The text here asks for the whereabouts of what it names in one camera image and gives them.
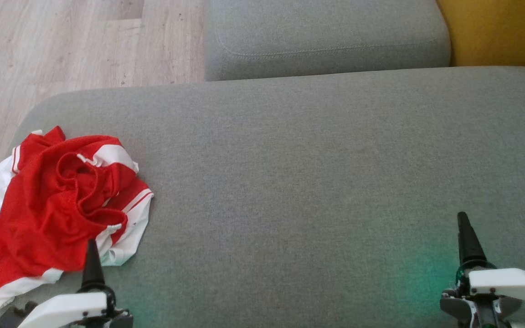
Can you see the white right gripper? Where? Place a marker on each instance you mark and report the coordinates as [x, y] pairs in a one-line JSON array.
[[504, 291]]

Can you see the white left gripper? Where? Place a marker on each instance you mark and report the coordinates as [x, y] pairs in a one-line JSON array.
[[62, 312]]

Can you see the red and white basketball jersey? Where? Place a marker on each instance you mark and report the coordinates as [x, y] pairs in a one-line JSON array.
[[39, 218]]

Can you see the large grey sofa seat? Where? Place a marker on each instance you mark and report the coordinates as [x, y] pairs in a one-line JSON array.
[[312, 182]]

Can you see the yellow sofa backrest cushion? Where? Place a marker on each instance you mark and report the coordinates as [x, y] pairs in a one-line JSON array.
[[504, 32]]

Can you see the grey sofa seat cushion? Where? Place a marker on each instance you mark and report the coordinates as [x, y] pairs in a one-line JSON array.
[[326, 36]]

